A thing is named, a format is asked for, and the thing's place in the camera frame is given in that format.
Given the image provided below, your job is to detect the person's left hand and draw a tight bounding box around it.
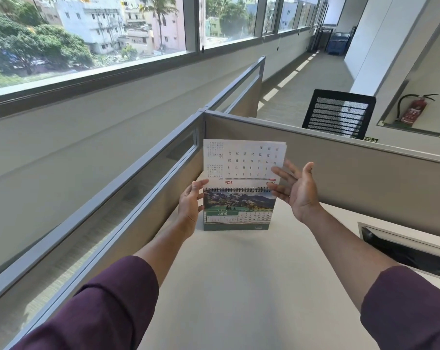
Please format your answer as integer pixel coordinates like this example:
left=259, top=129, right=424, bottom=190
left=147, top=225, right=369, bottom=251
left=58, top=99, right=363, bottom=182
left=177, top=179, right=210, bottom=239

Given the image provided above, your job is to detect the person's right hand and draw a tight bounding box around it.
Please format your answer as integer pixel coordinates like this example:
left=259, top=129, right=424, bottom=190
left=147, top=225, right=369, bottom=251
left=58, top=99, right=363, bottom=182
left=266, top=159, right=321, bottom=223

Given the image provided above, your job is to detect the spiral-bound desk calendar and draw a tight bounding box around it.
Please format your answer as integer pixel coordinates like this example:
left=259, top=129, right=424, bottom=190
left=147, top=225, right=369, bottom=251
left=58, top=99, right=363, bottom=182
left=203, top=139, right=288, bottom=231

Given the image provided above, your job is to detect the person's right forearm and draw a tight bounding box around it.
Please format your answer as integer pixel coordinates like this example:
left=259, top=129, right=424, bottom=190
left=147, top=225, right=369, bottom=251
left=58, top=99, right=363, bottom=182
left=296, top=205, right=440, bottom=350

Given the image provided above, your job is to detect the person's left forearm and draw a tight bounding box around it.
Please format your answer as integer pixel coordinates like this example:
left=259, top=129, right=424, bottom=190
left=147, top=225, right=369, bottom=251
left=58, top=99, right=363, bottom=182
left=9, top=219, right=199, bottom=350

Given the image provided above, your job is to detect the grey fabric desk partition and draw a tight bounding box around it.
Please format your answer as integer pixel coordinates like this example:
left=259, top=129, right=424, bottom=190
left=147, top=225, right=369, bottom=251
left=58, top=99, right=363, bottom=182
left=203, top=110, right=440, bottom=242

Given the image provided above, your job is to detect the black mesh office chair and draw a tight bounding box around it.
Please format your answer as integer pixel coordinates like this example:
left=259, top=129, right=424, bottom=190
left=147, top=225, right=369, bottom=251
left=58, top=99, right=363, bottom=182
left=302, top=89, right=377, bottom=140

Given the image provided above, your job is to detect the grey glass-topped desk partition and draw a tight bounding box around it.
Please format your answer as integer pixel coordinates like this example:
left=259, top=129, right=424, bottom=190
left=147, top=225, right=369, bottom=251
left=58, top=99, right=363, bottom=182
left=0, top=112, right=206, bottom=350

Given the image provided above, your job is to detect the red fire extinguisher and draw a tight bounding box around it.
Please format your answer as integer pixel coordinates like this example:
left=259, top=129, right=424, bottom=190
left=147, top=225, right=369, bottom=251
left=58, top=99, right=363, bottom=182
left=397, top=93, right=439, bottom=124

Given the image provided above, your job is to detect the recessed fire extinguisher cabinet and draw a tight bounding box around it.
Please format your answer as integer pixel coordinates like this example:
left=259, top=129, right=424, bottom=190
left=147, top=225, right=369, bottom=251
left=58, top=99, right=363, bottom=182
left=376, top=12, right=440, bottom=139

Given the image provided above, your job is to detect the grey partition with metal frame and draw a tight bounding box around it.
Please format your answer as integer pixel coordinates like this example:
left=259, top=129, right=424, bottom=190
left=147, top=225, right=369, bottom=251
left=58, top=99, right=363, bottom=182
left=205, top=56, right=267, bottom=119

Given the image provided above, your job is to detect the desk cable tray opening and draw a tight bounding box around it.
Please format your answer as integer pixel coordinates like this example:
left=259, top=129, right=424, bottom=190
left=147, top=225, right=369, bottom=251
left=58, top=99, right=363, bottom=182
left=357, top=222, right=440, bottom=282

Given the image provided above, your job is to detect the long window with grey frame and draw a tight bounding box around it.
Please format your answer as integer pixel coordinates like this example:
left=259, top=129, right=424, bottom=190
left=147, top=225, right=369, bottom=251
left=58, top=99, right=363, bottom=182
left=0, top=0, right=330, bottom=106

